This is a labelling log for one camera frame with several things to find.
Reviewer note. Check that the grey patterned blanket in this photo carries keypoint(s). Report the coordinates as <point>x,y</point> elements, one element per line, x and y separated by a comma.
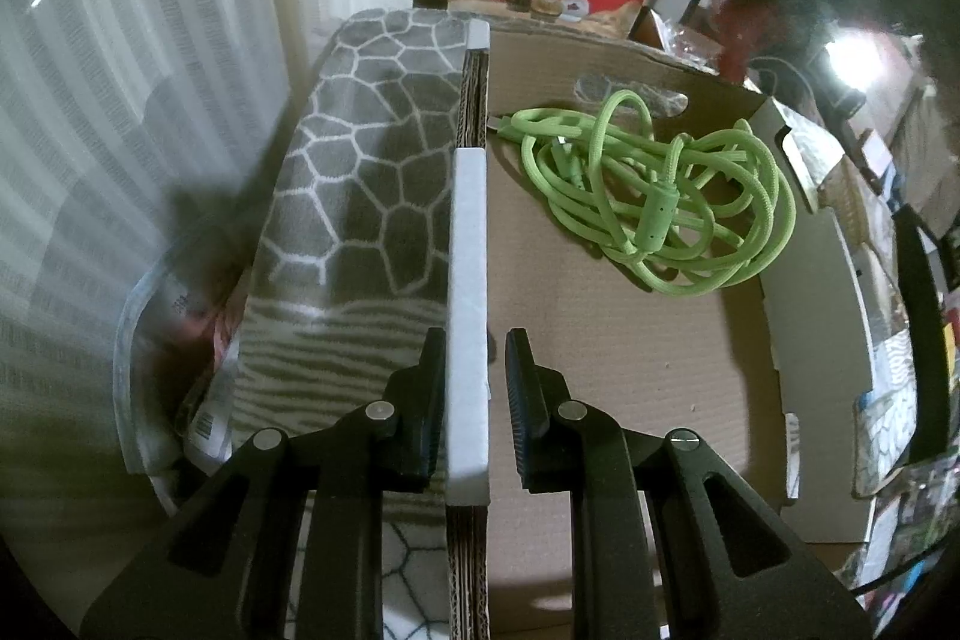
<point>360,197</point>

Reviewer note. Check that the large cardboard box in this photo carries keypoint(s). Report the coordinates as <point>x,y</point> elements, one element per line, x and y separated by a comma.
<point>615,355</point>

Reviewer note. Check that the clear plastic storage bag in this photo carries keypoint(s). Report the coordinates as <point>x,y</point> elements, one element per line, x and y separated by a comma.
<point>142,370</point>

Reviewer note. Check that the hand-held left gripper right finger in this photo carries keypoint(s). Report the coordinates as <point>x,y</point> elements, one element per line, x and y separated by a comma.
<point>517,401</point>

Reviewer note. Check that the white barcode package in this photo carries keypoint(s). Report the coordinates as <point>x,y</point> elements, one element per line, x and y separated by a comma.
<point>210,419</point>

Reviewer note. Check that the bright lamp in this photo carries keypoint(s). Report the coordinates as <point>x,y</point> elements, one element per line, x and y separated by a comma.
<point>851,57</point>

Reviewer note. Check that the clear plastic wrapper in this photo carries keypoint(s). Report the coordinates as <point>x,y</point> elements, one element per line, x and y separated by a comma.
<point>660,99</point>

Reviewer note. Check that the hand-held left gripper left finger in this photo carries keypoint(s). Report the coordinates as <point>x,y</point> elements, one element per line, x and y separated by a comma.
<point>433,401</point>

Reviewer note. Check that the white sheer curtain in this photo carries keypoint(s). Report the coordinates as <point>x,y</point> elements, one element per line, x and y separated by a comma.
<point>112,123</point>

